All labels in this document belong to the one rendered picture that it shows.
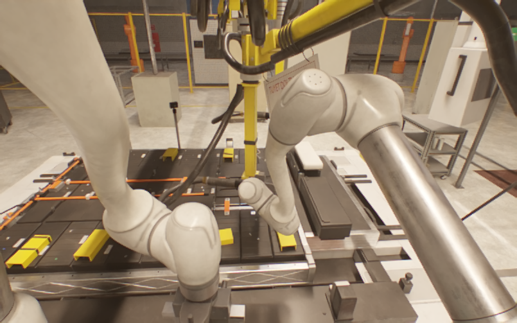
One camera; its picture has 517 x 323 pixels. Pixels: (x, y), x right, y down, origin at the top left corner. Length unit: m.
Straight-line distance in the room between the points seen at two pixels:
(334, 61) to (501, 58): 5.29
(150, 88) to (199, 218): 5.25
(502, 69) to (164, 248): 0.67
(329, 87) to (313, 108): 0.05
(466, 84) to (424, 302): 2.63
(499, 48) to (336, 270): 1.20
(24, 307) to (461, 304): 0.68
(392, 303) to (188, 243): 1.03
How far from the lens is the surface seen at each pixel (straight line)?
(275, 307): 1.22
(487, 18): 0.60
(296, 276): 1.24
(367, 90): 0.64
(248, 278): 1.21
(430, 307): 1.48
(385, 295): 1.37
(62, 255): 1.47
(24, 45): 0.28
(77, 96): 0.30
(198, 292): 0.61
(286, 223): 1.03
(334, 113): 0.59
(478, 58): 3.58
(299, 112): 0.56
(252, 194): 1.00
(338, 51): 5.84
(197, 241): 0.50
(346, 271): 1.54
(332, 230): 1.29
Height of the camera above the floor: 1.90
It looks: 27 degrees down
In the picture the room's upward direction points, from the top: 1 degrees clockwise
